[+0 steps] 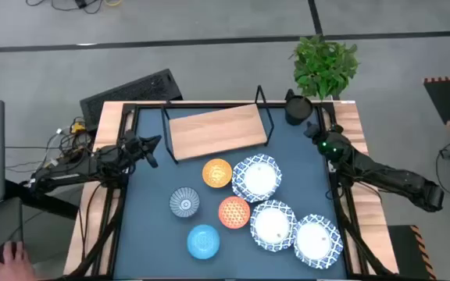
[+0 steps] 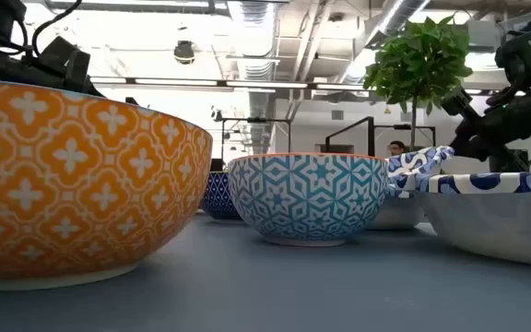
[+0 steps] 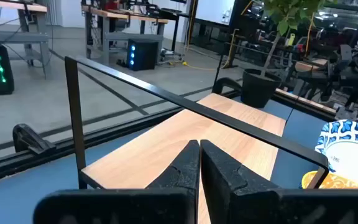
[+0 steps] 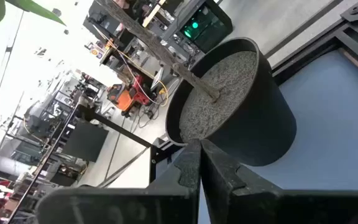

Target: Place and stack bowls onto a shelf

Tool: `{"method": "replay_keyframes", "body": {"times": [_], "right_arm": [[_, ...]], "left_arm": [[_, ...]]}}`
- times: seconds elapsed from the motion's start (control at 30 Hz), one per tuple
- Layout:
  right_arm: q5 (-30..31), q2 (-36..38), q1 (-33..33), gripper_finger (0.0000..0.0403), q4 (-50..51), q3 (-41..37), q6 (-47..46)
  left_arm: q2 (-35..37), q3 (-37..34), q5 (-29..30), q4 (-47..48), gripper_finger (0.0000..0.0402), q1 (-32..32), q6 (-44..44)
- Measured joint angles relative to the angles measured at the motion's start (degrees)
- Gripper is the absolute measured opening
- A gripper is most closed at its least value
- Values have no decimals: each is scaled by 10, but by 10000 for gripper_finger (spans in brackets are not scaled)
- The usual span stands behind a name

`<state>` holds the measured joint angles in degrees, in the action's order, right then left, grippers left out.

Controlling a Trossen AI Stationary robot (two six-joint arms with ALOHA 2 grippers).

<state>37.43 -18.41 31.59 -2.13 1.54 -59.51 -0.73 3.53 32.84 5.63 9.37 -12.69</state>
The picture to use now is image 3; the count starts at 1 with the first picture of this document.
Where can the black table clamp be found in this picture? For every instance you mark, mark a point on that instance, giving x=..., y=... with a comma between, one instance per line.
x=225, y=82
x=26, y=138

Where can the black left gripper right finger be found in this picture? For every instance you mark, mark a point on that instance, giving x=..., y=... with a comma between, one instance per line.
x=222, y=180

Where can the green potted plant black pot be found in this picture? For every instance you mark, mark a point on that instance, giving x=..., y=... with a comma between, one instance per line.
x=259, y=90

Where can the grey wooden-top workbench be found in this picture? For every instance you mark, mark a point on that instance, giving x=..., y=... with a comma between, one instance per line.
x=135, y=36
x=14, y=37

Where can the black metal table frame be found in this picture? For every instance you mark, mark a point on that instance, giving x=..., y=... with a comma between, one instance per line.
x=120, y=132

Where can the white bowl blue floral rim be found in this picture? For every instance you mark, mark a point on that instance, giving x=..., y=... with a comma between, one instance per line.
x=353, y=155

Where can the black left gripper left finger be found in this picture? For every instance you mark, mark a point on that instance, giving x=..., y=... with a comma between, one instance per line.
x=182, y=174

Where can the black computer tower blue lights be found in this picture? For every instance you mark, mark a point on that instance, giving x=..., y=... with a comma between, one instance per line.
x=145, y=56

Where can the light blue star patterned bowl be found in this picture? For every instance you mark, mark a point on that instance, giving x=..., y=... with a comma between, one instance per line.
x=340, y=183

